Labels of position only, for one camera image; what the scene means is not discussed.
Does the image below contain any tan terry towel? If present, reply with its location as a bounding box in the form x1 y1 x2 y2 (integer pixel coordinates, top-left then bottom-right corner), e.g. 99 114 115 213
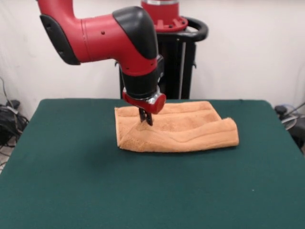
114 101 240 153

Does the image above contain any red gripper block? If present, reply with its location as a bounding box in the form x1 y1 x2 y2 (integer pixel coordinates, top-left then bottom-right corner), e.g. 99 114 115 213
122 87 167 126

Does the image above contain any tangle of black cables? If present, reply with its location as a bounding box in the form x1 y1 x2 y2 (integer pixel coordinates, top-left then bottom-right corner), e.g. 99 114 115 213
0 76 30 167

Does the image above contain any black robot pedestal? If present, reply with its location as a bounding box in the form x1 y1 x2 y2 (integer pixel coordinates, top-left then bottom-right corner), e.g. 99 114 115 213
114 16 209 100

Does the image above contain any dark green table cloth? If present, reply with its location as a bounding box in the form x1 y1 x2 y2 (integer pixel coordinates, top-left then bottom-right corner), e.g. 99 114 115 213
0 98 305 229

